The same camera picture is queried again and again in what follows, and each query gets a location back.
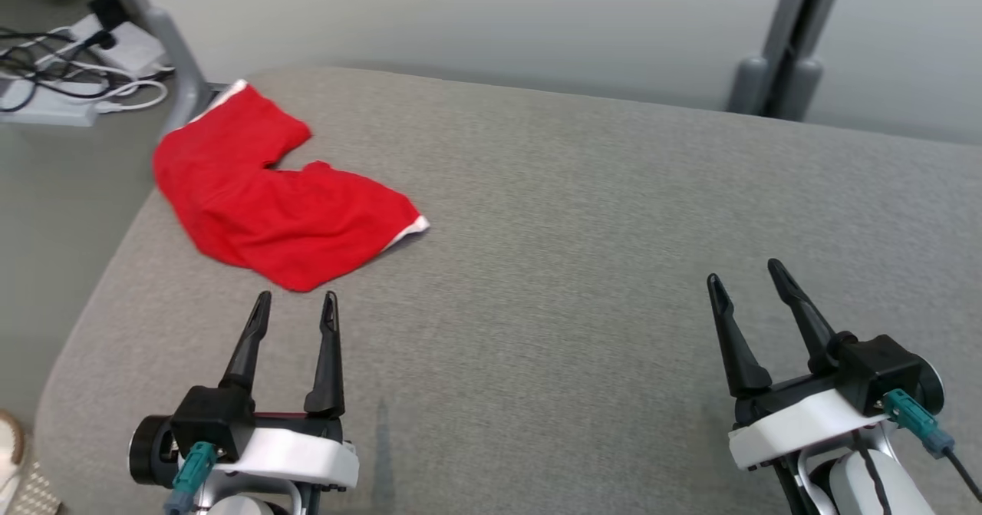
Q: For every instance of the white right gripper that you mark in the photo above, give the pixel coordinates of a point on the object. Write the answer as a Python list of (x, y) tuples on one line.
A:
[(798, 423)]

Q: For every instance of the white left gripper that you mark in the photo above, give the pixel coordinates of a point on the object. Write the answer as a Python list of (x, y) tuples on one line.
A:
[(307, 453)]

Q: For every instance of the red shorts white trim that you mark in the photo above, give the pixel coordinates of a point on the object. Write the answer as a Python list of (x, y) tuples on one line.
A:
[(268, 208)]

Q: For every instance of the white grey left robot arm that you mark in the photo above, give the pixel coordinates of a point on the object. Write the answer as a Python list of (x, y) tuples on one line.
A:
[(245, 503)]

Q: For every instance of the grey fabric sofa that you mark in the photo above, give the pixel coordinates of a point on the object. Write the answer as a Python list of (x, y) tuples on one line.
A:
[(552, 285)]

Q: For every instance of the white power strip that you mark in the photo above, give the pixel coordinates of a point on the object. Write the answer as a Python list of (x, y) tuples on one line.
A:
[(134, 47)]

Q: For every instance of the flat grey box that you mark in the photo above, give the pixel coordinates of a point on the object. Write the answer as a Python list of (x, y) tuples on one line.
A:
[(46, 108)]

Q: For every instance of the black power plug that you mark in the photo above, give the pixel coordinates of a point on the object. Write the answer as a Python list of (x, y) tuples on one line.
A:
[(111, 12)]

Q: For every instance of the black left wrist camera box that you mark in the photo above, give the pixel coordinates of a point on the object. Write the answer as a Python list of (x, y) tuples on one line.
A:
[(211, 419)]

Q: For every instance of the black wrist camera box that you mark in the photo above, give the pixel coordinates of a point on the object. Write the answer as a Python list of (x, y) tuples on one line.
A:
[(211, 419), (878, 369)]

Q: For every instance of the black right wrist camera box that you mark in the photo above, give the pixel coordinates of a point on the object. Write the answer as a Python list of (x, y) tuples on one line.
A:
[(878, 369)]

